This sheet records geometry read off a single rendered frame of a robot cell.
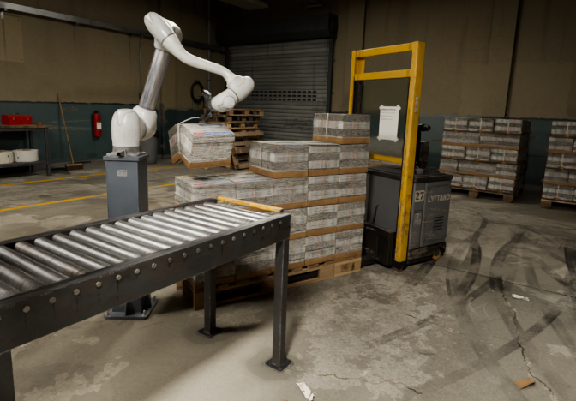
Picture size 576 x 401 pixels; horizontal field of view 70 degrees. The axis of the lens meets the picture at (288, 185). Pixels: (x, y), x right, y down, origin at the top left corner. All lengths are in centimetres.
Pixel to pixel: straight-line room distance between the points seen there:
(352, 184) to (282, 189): 65
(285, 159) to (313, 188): 34
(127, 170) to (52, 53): 700
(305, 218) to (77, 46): 746
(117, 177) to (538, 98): 763
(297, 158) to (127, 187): 114
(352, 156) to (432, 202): 93
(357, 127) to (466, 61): 603
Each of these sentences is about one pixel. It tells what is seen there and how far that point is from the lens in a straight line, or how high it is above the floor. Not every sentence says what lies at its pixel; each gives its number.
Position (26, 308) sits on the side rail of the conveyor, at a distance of 128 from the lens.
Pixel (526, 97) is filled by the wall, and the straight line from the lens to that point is 886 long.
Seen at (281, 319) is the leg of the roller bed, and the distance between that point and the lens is 217.
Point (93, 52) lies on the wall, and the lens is 985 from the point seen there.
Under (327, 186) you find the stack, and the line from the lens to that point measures 312.
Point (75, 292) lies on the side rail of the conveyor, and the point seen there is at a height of 78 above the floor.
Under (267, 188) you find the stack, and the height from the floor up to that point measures 77.
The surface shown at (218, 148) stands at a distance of 263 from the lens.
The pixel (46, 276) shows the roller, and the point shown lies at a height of 79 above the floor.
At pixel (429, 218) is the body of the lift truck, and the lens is 381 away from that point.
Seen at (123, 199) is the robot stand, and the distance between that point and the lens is 262.
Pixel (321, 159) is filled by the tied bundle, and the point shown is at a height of 95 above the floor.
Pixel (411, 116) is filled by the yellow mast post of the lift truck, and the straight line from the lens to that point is 338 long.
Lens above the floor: 130
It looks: 10 degrees down
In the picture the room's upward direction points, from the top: 2 degrees clockwise
